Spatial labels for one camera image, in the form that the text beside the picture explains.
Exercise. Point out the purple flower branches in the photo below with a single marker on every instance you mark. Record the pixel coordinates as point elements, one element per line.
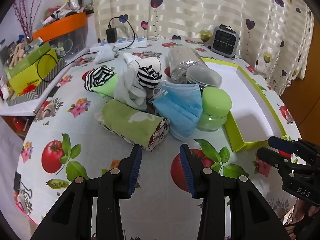
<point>25,17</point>

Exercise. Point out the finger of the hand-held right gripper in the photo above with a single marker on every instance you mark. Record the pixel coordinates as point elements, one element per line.
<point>282,143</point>
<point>272,158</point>

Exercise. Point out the pile of packets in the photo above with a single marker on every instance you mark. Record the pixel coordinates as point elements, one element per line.
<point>62,11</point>

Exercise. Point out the clear plastic jar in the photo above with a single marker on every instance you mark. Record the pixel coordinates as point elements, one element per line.
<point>185,65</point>

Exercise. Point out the brown wooden door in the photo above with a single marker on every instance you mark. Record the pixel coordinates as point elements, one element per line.
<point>307,105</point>

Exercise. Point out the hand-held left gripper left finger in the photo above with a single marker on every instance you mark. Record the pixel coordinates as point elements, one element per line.
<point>135,170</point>

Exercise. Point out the orange lidded storage bin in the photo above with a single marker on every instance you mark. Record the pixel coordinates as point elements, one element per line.
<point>62,26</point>

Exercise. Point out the cream heart printed curtain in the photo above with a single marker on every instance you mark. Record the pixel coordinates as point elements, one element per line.
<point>200,5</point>

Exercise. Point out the fruit printed tablecloth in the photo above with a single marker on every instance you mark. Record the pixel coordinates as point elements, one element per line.
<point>100,160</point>

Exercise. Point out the grey zigzag patterned box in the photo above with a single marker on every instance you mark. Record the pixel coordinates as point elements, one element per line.
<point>32,95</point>

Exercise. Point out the stack of blue face masks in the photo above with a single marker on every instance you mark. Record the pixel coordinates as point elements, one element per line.
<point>180,110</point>

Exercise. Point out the bright green cloth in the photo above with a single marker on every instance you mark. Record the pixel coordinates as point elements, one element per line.
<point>107,87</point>

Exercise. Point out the yellow green carton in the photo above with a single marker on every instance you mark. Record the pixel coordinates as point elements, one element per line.
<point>27,80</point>

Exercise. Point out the balled black white striped sock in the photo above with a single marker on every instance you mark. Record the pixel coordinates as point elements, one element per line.
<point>148,77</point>

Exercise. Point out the white cloth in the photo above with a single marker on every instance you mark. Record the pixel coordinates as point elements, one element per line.
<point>130,90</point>

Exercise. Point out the beige lumpy object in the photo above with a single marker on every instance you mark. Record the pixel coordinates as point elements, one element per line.
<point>17,53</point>

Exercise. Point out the white power strip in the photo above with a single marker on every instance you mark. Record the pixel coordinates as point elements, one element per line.
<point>130,43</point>

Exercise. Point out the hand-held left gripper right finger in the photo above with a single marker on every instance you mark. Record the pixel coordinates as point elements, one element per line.
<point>187,172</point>

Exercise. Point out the white box with green edge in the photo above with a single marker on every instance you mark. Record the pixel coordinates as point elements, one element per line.
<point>247,97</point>

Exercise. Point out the grey fan heater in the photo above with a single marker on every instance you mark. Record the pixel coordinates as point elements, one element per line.
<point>225,41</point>

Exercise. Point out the green plastic jar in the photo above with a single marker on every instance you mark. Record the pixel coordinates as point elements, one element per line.
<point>215,105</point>

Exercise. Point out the green tissue box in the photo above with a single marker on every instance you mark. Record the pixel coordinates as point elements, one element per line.
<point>25,60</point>

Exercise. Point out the person's right hand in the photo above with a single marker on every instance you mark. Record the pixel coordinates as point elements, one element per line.
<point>310,213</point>

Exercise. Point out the knotted pale grey sock bundle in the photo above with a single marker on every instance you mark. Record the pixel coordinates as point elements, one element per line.
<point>105,55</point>

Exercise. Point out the black charger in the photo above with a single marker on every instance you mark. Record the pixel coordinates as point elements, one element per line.
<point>111,35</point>

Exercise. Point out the flat black white striped sock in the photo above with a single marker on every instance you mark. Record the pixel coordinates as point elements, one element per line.
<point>98,76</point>

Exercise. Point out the rolled green towel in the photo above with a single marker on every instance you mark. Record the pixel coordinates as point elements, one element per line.
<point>125,120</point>

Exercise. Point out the white side shelf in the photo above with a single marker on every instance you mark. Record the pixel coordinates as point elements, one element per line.
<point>15,110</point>

